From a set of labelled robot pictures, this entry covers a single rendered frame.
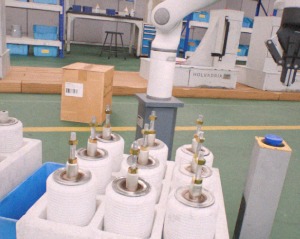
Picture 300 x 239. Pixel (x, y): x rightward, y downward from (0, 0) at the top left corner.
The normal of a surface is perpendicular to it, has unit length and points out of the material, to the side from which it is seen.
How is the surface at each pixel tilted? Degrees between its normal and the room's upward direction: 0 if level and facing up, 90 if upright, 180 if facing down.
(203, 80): 90
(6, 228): 92
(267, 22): 90
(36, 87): 90
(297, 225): 0
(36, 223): 0
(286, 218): 0
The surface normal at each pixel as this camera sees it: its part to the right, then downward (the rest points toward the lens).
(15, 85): 0.30, 0.31
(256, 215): -0.16, 0.27
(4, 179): 0.99, 0.13
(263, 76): -0.95, 0.00
